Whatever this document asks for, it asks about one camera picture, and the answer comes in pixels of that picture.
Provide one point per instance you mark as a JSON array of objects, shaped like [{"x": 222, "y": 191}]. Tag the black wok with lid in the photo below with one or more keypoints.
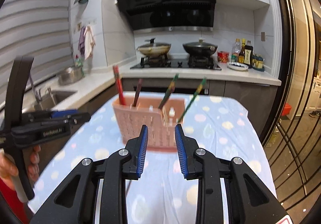
[{"x": 200, "y": 48}]

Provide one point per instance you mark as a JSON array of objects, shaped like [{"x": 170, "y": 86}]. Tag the person's left hand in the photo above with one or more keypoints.
[{"x": 9, "y": 170}]

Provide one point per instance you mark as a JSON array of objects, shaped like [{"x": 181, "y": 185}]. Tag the green dish soap bottle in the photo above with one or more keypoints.
[{"x": 78, "y": 62}]

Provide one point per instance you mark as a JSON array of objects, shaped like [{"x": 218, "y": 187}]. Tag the purple hanging towel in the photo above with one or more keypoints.
[{"x": 81, "y": 41}]

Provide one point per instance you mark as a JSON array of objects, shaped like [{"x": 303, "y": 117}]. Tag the beige wok with lid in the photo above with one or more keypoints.
[{"x": 154, "y": 49}]

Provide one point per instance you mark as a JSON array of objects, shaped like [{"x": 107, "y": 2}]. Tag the black range hood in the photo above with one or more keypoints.
[{"x": 153, "y": 14}]

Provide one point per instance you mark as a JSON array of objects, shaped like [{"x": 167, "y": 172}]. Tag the red instant noodle cup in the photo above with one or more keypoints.
[{"x": 223, "y": 56}]

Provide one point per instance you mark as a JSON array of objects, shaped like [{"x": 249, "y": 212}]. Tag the white plate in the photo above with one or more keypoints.
[{"x": 237, "y": 66}]

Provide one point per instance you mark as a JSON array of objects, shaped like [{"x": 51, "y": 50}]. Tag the red chopstick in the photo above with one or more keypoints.
[{"x": 118, "y": 83}]

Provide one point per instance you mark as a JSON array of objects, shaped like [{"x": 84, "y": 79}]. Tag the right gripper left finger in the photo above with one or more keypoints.
[{"x": 137, "y": 148}]

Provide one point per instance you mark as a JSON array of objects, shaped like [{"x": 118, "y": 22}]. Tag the dark soy sauce bottle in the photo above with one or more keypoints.
[{"x": 248, "y": 52}]

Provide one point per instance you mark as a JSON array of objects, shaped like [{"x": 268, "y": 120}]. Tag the green seasoning jars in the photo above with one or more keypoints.
[{"x": 258, "y": 62}]

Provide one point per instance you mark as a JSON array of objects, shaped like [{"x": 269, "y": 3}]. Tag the pink perforated utensil holder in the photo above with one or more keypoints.
[{"x": 161, "y": 127}]

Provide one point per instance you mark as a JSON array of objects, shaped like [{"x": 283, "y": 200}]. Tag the dark purple chopstick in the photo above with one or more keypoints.
[{"x": 137, "y": 92}]

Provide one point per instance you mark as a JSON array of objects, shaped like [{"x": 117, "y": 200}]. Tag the white hanging towel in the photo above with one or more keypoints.
[{"x": 89, "y": 42}]

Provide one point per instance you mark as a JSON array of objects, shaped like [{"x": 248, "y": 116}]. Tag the brown sauce bottle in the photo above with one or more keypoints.
[{"x": 241, "y": 55}]

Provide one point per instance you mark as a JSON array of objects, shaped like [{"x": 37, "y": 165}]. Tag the steel sink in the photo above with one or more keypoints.
[{"x": 49, "y": 101}]

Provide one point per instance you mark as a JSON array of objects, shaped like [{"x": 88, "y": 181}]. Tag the steel pot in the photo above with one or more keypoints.
[{"x": 70, "y": 75}]

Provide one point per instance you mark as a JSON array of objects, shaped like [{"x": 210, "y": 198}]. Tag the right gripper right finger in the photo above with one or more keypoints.
[{"x": 190, "y": 167}]

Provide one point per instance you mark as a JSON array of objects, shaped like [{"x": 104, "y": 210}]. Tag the green chopstick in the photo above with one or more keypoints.
[
  {"x": 196, "y": 93},
  {"x": 168, "y": 92}
]

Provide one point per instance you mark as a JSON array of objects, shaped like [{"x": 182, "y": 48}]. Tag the blue dotted tablecloth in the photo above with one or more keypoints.
[{"x": 220, "y": 125}]

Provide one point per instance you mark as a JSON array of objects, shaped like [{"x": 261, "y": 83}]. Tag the clear oil bottle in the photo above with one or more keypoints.
[{"x": 236, "y": 49}]

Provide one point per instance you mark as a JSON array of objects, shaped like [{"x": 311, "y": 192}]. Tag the chrome faucet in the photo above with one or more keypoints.
[{"x": 36, "y": 92}]

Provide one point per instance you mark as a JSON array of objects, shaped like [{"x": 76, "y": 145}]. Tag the black gas stove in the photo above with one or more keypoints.
[{"x": 191, "y": 62}]

